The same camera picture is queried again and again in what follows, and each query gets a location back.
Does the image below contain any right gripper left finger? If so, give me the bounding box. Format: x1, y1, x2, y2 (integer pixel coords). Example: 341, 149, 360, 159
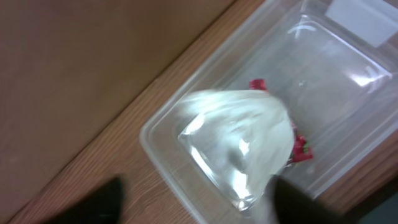
43, 176, 125, 224

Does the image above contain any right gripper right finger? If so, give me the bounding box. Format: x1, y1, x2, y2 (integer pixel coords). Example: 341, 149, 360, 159
271, 175, 358, 224

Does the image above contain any red sauce packet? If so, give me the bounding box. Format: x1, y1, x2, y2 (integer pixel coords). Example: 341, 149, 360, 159
249, 79, 313, 166

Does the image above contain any white napkin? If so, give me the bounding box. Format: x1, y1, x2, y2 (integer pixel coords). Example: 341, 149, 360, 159
176, 90, 294, 211

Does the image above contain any clear plastic waste bin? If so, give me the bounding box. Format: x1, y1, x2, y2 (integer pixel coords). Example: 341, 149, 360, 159
141, 1, 397, 223

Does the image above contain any black plastic tray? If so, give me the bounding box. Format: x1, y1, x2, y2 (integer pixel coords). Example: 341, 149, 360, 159
346, 179, 397, 224

